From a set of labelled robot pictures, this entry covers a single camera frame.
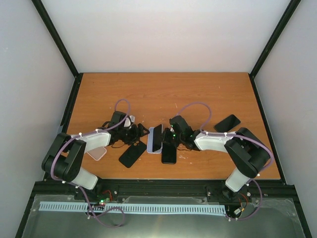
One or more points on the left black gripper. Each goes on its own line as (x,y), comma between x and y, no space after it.
(136,135)

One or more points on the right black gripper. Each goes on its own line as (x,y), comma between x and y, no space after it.
(165,137)

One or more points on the lavender phone case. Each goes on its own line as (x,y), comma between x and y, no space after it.
(150,143)

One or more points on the white phone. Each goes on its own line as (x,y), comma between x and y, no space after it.
(157,140)

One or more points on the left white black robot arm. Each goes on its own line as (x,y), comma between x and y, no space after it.
(63,160)

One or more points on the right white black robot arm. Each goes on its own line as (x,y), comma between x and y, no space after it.
(249,155)

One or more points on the dark green phone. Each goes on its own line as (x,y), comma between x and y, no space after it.
(227,124)

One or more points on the left controller board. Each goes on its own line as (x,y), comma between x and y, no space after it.
(104,197)

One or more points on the controller board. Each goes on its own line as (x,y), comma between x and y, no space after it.
(104,197)
(243,202)

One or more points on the right controller board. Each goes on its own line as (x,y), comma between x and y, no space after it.
(243,202)

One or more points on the black case with ring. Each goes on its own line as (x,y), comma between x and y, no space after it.
(132,154)

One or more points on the black aluminium frame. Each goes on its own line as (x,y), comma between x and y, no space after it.
(272,188)

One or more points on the light blue cable duct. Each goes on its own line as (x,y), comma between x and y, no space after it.
(148,209)

